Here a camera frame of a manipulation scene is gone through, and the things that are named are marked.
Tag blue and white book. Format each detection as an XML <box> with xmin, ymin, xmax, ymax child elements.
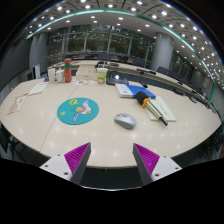
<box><xmin>114</xmin><ymin>83</ymin><xmax>157</xmax><ymax>99</ymax></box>

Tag handheld microphone with orange ring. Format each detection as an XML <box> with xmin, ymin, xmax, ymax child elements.
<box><xmin>134</xmin><ymin>91</ymin><xmax>169</xmax><ymax>127</ymax></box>

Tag pale green paper booklet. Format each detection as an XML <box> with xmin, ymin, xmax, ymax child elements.
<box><xmin>145</xmin><ymin>95</ymin><xmax>177</xmax><ymax>122</ymax></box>

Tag black gooseneck microphone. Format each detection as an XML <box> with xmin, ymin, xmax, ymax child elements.
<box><xmin>128</xmin><ymin>79</ymin><xmax>149</xmax><ymax>89</ymax></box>

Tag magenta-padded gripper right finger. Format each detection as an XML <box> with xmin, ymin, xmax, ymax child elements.
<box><xmin>132</xmin><ymin>143</ymin><xmax>183</xmax><ymax>186</ymax></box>

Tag beige cardboard box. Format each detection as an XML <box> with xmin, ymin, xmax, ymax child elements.
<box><xmin>75</xmin><ymin>65</ymin><xmax>98</xmax><ymax>81</ymax></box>

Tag colourful printed sheet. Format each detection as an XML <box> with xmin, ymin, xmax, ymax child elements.
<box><xmin>69</xmin><ymin>79</ymin><xmax>97</xmax><ymax>87</ymax></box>

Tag ceiling lights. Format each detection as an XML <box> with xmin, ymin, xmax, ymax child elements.
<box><xmin>28</xmin><ymin>0</ymin><xmax>224</xmax><ymax>74</ymax></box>

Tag white paper booklet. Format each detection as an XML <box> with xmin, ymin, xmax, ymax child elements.
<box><xmin>27</xmin><ymin>82</ymin><xmax>49</xmax><ymax>97</ymax></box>

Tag round teal cartoon mouse pad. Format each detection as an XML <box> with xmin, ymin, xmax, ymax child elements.
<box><xmin>56</xmin><ymin>97</ymin><xmax>100</xmax><ymax>126</ymax></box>

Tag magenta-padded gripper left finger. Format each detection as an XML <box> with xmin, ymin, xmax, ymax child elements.
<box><xmin>39</xmin><ymin>142</ymin><xmax>92</xmax><ymax>185</ymax></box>

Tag tall white cup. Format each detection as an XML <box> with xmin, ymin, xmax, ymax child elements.
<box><xmin>47</xmin><ymin>68</ymin><xmax>56</xmax><ymax>83</ymax></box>

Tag red and white leaflet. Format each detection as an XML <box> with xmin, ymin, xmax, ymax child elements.
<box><xmin>7</xmin><ymin>92</ymin><xmax>30</xmax><ymax>116</ymax></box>

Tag dark office chairs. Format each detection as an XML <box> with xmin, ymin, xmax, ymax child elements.
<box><xmin>71</xmin><ymin>51</ymin><xmax>209</xmax><ymax>101</ymax></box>

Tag white lidded cup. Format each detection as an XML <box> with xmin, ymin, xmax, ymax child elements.
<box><xmin>55</xmin><ymin>69</ymin><xmax>65</xmax><ymax>83</ymax></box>

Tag white paper cup green print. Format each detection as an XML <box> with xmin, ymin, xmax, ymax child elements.
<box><xmin>96</xmin><ymin>67</ymin><xmax>109</xmax><ymax>85</ymax></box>

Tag black conference microphone console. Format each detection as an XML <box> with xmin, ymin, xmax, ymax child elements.
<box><xmin>106</xmin><ymin>71</ymin><xmax>129</xmax><ymax>86</ymax></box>

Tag silver grey computer mouse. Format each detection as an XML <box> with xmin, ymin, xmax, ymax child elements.
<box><xmin>113</xmin><ymin>113</ymin><xmax>138</xmax><ymax>130</ymax></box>

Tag red bottle with green band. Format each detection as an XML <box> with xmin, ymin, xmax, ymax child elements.
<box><xmin>63</xmin><ymin>58</ymin><xmax>73</xmax><ymax>84</ymax></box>

